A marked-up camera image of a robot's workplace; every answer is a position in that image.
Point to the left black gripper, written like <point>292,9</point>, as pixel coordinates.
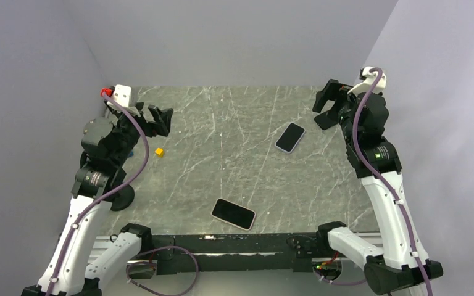
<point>163,116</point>

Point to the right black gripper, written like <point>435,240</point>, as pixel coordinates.
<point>342,97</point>

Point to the white phone case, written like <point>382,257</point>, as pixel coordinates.
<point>245,228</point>

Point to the black phone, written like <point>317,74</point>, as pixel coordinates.
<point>233,213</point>

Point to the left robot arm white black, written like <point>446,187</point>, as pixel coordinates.
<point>99,188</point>

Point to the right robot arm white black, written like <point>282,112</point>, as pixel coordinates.
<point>401,263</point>

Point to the phone in lilac case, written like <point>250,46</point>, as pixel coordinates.
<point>290,138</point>

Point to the small yellow cube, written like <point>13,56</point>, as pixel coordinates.
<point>159,152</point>

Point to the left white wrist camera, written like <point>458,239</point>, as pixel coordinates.
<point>124,96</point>

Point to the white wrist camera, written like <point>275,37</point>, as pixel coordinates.
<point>372,79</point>
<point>124,96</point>

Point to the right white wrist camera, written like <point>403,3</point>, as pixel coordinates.
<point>372,79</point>

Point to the black base frame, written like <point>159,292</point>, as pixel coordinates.
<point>297,252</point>

